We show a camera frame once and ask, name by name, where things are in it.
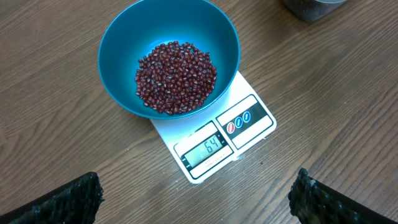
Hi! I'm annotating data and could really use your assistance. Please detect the red beans in bowl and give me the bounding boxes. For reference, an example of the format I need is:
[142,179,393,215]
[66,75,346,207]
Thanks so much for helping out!
[134,40,218,116]

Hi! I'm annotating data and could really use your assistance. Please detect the white digital kitchen scale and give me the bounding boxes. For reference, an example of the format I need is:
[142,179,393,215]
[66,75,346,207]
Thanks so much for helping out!
[152,73,277,184]

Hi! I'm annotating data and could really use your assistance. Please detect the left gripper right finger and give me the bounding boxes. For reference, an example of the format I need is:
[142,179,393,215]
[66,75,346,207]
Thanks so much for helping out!
[288,168,395,224]

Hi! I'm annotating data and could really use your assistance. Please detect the clear plastic food container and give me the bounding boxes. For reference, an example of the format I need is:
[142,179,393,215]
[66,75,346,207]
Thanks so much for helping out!
[282,0,347,22]

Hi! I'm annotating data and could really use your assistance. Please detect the teal round bowl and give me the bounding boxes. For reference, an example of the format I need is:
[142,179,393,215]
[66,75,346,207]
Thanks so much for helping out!
[98,0,241,119]

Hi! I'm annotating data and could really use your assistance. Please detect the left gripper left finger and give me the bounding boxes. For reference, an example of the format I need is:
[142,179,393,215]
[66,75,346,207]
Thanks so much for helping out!
[1,172,104,224]

